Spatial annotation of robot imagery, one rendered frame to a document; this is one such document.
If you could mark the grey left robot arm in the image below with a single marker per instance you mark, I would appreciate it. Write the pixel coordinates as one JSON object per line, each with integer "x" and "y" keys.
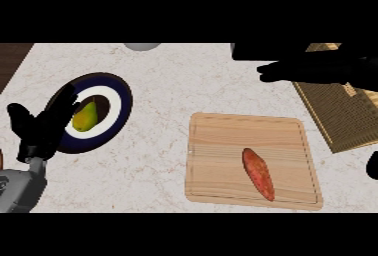
{"x": 19, "y": 190}

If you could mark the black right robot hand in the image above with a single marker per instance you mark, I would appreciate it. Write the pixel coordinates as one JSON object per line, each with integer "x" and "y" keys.
{"x": 324, "y": 68}

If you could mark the orange-red sweet potato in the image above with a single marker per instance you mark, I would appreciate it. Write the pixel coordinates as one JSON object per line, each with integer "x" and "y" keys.
{"x": 257, "y": 171}

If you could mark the black box appliance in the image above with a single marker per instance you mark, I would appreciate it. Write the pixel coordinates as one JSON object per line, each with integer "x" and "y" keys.
{"x": 255, "y": 50}

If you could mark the pale wooden cutting board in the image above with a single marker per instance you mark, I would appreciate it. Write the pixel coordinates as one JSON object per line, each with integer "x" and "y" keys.
{"x": 221, "y": 160}

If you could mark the grey round object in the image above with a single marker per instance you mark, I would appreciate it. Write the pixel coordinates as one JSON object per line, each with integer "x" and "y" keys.
{"x": 141, "y": 46}

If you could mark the yellow-green pear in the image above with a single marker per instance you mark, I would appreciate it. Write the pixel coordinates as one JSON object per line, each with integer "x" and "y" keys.
{"x": 84, "y": 118}

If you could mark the dark blue and white plate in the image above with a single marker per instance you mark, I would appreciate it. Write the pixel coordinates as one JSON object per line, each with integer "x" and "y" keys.
{"x": 119, "y": 103}

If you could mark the dark brown wooden panel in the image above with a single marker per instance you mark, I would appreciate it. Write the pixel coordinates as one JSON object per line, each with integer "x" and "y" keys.
{"x": 10, "y": 58}

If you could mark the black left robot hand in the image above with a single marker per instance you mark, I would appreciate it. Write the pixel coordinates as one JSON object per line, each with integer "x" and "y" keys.
{"x": 42, "y": 130}

